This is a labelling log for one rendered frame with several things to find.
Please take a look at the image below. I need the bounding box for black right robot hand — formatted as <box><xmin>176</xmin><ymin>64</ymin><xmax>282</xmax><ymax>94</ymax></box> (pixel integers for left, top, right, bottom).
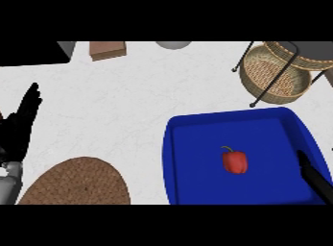
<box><xmin>295</xmin><ymin>135</ymin><xmax>333</xmax><ymax>206</ymax></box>

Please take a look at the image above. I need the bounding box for blue plastic tray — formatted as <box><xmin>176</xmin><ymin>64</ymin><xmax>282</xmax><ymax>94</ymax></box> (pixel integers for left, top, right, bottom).
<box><xmin>163</xmin><ymin>107</ymin><xmax>333</xmax><ymax>206</ymax></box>

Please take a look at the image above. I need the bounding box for grey round object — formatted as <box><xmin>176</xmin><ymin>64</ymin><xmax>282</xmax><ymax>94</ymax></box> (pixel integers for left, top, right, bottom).
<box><xmin>156</xmin><ymin>40</ymin><xmax>194</xmax><ymax>51</ymax></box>

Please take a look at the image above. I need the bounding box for brown woven placemat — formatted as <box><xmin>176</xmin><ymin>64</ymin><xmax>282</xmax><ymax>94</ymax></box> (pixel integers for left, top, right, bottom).
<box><xmin>18</xmin><ymin>156</ymin><xmax>132</xmax><ymax>206</ymax></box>

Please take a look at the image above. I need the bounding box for tiered wicker basket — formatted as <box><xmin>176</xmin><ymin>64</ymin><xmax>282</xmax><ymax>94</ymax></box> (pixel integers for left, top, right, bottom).
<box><xmin>232</xmin><ymin>40</ymin><xmax>333</xmax><ymax>109</ymax></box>

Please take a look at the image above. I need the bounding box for brown wooden block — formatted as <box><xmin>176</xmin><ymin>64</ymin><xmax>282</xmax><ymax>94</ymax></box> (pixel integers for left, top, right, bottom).
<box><xmin>89</xmin><ymin>40</ymin><xmax>129</xmax><ymax>62</ymax></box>

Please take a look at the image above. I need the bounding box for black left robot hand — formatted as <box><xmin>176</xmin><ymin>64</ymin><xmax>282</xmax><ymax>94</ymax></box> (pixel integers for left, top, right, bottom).
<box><xmin>0</xmin><ymin>82</ymin><xmax>45</xmax><ymax>168</ymax></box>

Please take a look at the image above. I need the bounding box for black appliance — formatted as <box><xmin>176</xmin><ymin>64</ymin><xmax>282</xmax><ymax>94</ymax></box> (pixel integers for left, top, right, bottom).
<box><xmin>0</xmin><ymin>40</ymin><xmax>79</xmax><ymax>68</ymax></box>

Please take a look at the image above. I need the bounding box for red bell pepper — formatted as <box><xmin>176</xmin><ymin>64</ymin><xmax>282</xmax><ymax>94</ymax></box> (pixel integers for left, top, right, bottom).
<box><xmin>220</xmin><ymin>145</ymin><xmax>250</xmax><ymax>175</ymax></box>

